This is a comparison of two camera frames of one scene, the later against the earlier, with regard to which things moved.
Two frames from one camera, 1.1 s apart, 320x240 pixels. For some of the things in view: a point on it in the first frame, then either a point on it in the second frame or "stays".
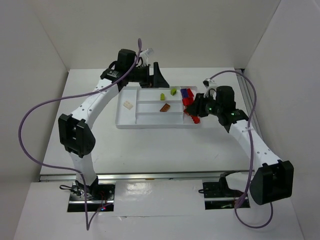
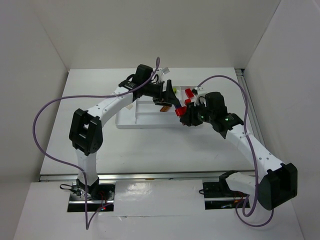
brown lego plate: x=165 y=108 stays
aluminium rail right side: x=250 y=104 stays
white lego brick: x=128 y=105 stays
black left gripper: x=151 y=77 -> x=163 y=92
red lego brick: x=188 y=101 -> x=180 y=111
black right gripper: x=198 y=105 -> x=187 y=117
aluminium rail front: x=135 y=176 stays
